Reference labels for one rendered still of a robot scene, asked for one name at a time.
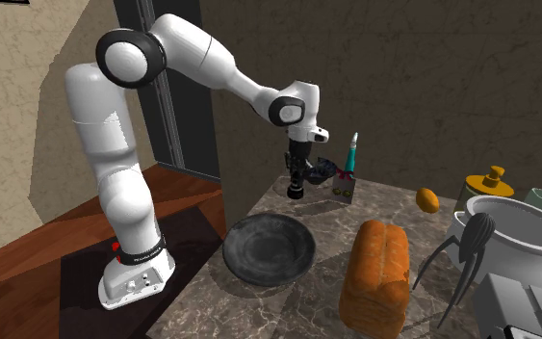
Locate dark blue bowl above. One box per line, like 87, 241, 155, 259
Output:
305, 157, 340, 186

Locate black plate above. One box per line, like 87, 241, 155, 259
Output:
221, 212, 318, 288

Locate dark door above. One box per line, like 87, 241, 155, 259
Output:
112, 0, 222, 184

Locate orange fruit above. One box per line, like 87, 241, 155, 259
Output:
414, 187, 441, 215

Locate brown bread loaf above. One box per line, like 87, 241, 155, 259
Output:
337, 219, 412, 339

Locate jar with yellow pump lid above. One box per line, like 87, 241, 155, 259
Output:
454, 165, 516, 214

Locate black spider-legged citrus juicer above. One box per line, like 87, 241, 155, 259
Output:
411, 212, 498, 330

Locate white pot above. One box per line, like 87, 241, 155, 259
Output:
446, 195, 542, 291

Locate grey toaster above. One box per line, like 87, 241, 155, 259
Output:
470, 273, 542, 339

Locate dark robot stand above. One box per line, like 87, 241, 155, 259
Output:
58, 206, 225, 339

